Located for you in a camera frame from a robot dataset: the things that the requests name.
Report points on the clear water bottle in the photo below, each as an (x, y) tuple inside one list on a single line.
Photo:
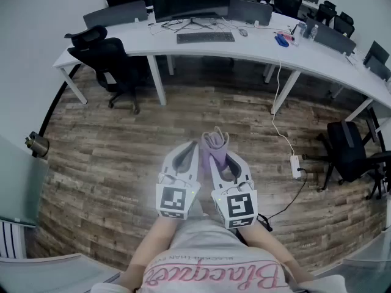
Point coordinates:
[(302, 28), (314, 32)]

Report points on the white radiator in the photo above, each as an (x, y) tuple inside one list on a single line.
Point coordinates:
[(10, 240)]

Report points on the black monitor stand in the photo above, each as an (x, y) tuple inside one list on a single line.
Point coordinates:
[(192, 24)]

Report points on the person's left forearm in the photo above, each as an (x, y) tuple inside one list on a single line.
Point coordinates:
[(146, 249)]

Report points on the purple cloth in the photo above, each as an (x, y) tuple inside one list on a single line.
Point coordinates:
[(214, 145)]

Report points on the blue folded pouch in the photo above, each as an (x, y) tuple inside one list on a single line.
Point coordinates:
[(281, 40)]

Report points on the white printed t-shirt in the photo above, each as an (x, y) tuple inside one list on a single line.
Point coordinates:
[(207, 246)]

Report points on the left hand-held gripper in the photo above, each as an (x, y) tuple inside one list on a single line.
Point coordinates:
[(171, 198)]

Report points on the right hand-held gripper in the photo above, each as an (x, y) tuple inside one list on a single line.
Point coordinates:
[(239, 206)]

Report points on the grey computer mouse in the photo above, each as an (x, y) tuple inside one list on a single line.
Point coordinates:
[(243, 32)]

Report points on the black office chair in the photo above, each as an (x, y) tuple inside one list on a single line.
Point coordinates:
[(325, 12), (344, 24), (107, 60), (348, 157)]

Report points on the frosted glass panel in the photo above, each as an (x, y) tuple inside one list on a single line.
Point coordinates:
[(18, 182)]

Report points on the white power strip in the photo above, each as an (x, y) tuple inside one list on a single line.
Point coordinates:
[(295, 166)]

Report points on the person's right forearm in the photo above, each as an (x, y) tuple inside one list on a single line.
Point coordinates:
[(268, 246)]

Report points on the black keyboard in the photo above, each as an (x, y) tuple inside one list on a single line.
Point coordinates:
[(204, 38)]

